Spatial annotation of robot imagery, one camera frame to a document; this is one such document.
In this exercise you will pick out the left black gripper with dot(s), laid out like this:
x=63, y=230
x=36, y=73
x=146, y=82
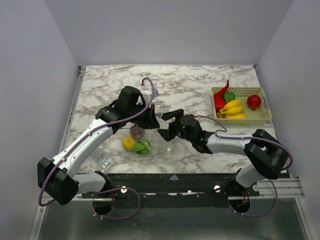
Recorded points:
x=151, y=121

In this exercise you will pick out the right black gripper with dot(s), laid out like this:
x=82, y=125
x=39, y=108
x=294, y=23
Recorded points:
x=173, y=126

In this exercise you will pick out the purple mangosteen toy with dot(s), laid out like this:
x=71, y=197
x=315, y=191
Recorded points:
x=137, y=132

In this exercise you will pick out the clear zip top bag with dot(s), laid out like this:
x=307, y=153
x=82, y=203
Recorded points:
x=159, y=147

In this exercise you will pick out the green watermelon toy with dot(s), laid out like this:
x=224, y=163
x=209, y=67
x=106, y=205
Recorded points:
x=142, y=146

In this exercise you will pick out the yellow lemon toy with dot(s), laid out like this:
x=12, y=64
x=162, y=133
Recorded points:
x=129, y=143

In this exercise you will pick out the red chili pepper toy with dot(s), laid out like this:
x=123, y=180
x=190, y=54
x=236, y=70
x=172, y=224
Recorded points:
x=222, y=91

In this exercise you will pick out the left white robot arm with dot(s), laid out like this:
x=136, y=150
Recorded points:
x=57, y=176

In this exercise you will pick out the red bell pepper toy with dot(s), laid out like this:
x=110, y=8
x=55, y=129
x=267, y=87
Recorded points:
x=219, y=103

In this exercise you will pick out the green bell pepper toy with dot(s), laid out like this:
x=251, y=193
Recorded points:
x=228, y=96

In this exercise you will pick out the yellow banana bunch toy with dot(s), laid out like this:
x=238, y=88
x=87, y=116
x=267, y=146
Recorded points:
x=233, y=110

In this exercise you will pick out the red pomegranate toy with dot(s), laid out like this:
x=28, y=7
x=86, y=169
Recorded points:
x=254, y=102

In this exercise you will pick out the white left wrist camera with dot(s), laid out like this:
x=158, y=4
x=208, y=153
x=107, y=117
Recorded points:
x=147, y=93

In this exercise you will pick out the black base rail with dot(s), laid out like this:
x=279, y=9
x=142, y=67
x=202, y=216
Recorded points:
x=181, y=190

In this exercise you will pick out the aluminium extrusion rail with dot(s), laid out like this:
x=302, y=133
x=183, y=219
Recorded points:
x=287, y=188

